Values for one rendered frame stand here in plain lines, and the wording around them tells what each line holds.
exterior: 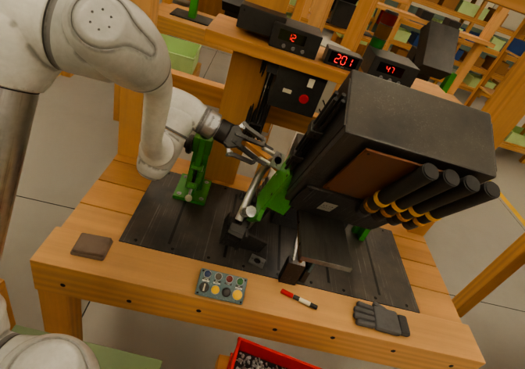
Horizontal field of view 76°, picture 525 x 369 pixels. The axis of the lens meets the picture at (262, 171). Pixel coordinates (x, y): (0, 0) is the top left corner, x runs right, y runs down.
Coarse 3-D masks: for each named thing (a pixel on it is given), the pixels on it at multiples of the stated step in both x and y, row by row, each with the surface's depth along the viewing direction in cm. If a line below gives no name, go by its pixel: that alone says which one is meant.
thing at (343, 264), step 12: (300, 216) 111; (312, 216) 112; (300, 228) 106; (312, 228) 108; (324, 228) 109; (336, 228) 111; (300, 240) 102; (312, 240) 103; (324, 240) 105; (336, 240) 106; (300, 252) 99; (312, 252) 99; (324, 252) 101; (336, 252) 102; (348, 252) 104; (324, 264) 98; (336, 264) 98; (348, 264) 100
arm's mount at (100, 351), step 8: (16, 328) 79; (24, 328) 80; (32, 328) 80; (88, 344) 81; (96, 344) 82; (96, 352) 81; (104, 352) 81; (112, 352) 82; (120, 352) 82; (128, 352) 83; (104, 360) 80; (112, 360) 80; (120, 360) 81; (128, 360) 81; (136, 360) 82; (144, 360) 82; (152, 360) 83; (160, 360) 83; (104, 368) 79; (112, 368) 79; (120, 368) 80; (128, 368) 80; (136, 368) 81; (144, 368) 81; (152, 368) 82; (160, 368) 83
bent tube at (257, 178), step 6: (276, 156) 112; (282, 156) 113; (270, 162) 112; (276, 162) 118; (282, 162) 113; (264, 168) 122; (276, 168) 112; (258, 174) 123; (252, 180) 124; (258, 180) 124; (252, 186) 123; (252, 192) 122; (246, 198) 122; (252, 198) 123; (246, 204) 121; (240, 216) 120
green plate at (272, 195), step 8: (280, 168) 113; (288, 168) 106; (280, 176) 109; (288, 176) 102; (272, 184) 112; (280, 184) 105; (288, 184) 106; (264, 192) 116; (272, 192) 108; (280, 192) 108; (264, 200) 112; (272, 200) 108; (280, 200) 110; (288, 200) 109; (264, 208) 110; (272, 208) 112; (280, 208) 112; (288, 208) 111
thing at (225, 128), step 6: (222, 120) 108; (222, 126) 106; (228, 126) 107; (234, 126) 110; (216, 132) 106; (222, 132) 106; (228, 132) 107; (234, 132) 110; (240, 132) 110; (216, 138) 107; (222, 138) 107; (228, 138) 109; (240, 138) 110; (228, 144) 109; (234, 144) 110
